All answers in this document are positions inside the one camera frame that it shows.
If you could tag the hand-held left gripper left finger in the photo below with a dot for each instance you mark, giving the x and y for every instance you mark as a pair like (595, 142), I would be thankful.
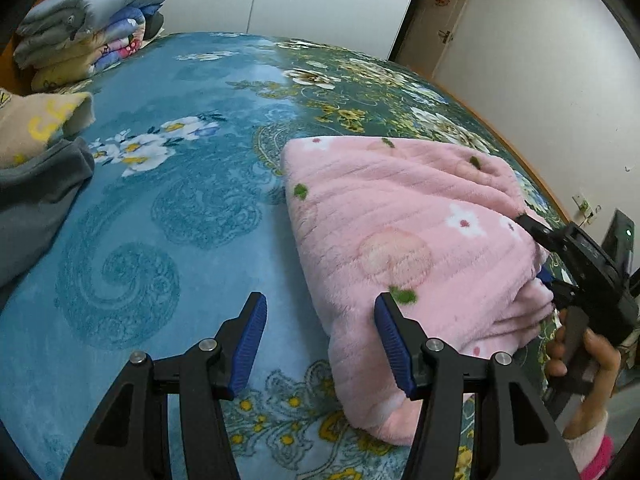
(247, 345)

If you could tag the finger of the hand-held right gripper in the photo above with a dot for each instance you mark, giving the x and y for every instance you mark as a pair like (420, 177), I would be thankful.
(542, 237)
(560, 290)

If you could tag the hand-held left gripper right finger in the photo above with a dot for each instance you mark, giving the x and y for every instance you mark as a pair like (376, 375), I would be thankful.
(395, 345)

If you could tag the pink fleece garment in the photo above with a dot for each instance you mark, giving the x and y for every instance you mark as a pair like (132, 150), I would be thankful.
(400, 220)

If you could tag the person's right hand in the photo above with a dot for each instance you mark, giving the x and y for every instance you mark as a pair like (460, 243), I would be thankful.
(605, 370)

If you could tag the teal floral bedspread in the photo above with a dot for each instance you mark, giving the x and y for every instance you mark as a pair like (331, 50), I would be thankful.
(175, 240)

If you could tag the beige wooden door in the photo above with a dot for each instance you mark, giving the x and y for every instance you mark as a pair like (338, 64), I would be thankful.
(425, 35)

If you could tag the beige cloth with yellow print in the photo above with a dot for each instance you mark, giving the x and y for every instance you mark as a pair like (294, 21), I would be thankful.
(20, 135)

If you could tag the colourful floral folded quilt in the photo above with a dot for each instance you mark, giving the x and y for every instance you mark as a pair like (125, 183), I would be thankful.
(120, 42)

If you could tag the beige yellow folded quilt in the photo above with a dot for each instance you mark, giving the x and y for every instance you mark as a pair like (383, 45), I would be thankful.
(60, 72)

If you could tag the black folded cloth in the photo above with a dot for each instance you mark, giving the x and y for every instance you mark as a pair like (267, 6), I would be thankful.
(156, 25)

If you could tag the white wardrobe with black stripe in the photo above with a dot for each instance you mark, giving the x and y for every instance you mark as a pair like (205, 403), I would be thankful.
(300, 0)

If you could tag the grey-blue folded quilt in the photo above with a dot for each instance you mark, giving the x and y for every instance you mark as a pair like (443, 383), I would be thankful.
(90, 5)

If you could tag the wall socket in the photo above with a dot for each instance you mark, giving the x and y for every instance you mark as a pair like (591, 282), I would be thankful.
(582, 205)

